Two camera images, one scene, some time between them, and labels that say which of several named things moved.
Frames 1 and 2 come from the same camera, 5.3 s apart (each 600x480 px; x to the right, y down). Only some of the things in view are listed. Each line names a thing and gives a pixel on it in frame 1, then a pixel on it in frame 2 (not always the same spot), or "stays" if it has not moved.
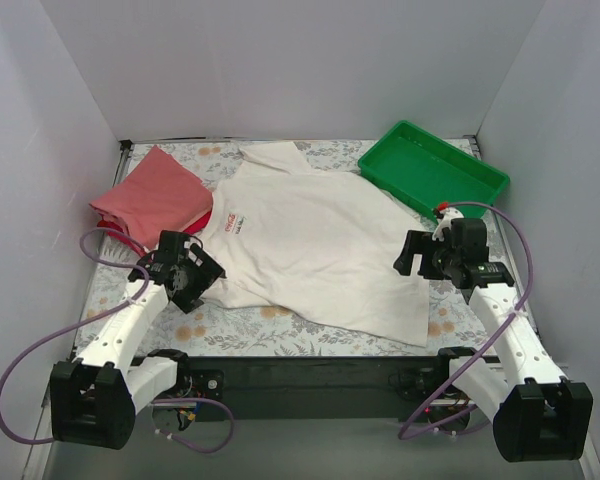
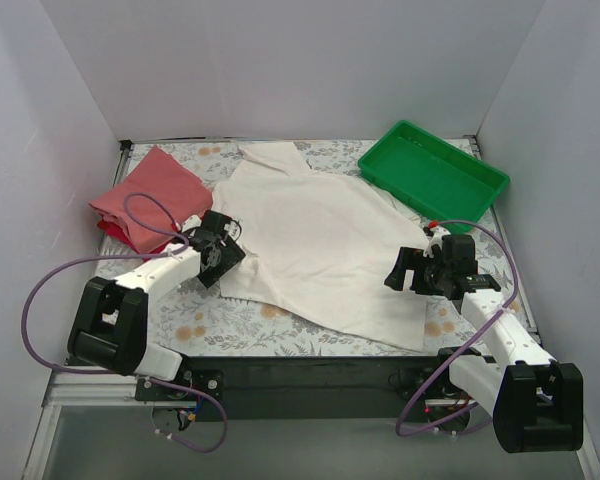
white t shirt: [324, 242] stays
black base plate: [317, 389] stays
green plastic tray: [425, 171] stays
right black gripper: [425, 256] to [407, 270]
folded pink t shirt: [159, 196] stays
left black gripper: [200, 279] to [228, 257]
